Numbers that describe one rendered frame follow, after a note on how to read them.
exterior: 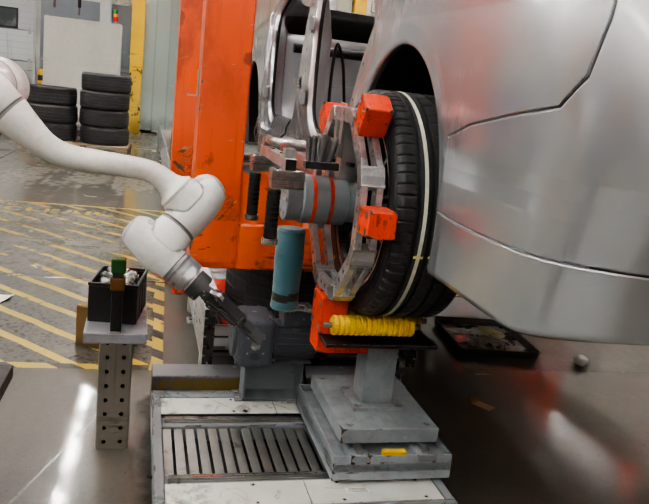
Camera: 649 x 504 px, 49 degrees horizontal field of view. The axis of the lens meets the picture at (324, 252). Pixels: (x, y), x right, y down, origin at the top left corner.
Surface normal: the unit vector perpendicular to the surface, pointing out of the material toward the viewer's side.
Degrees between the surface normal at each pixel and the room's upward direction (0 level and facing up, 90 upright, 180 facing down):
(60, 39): 90
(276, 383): 90
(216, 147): 90
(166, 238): 64
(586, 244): 99
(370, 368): 90
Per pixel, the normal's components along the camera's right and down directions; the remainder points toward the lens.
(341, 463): 0.23, 0.23
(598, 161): -0.62, 0.16
